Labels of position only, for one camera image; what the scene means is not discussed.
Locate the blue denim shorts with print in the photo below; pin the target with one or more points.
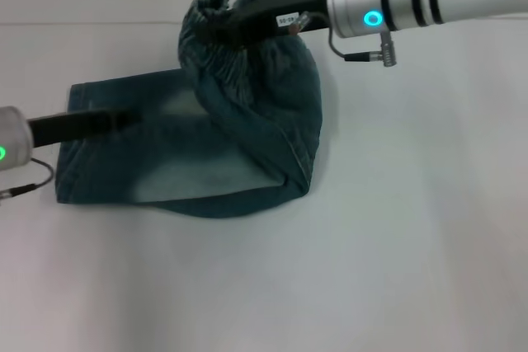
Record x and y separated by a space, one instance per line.
231 133

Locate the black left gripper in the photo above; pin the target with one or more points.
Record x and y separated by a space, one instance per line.
70 127

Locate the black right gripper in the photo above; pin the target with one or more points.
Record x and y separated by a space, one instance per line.
284 14

